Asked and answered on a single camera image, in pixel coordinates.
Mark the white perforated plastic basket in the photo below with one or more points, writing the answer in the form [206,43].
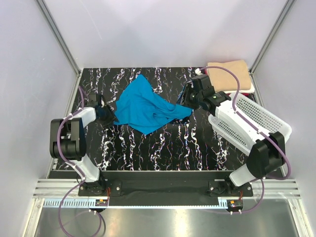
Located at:
[241,122]

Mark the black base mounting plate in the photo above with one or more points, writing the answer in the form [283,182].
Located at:
[211,183]

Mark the white slotted cable duct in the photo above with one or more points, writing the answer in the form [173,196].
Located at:
[114,202]

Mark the left aluminium corner post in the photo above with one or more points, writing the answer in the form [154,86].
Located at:
[60,40]

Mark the aluminium frame rail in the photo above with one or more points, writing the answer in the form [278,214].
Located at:
[269,189]

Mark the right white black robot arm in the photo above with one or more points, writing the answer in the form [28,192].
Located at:
[265,156]

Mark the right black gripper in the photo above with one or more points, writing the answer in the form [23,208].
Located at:
[188,89]

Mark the blue t shirt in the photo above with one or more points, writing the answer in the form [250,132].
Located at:
[143,110]

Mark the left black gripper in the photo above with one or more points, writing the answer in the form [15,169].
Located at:
[111,117]

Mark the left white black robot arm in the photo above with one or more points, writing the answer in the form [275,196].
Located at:
[67,138]

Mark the right aluminium corner post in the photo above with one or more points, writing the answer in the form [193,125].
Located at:
[274,30]

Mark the aluminium corner post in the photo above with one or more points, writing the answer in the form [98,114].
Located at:
[60,40]
[274,30]

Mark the folded beige t shirt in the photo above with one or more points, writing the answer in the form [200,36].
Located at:
[222,80]

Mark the folded red t shirt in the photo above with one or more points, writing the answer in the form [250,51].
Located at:
[247,94]

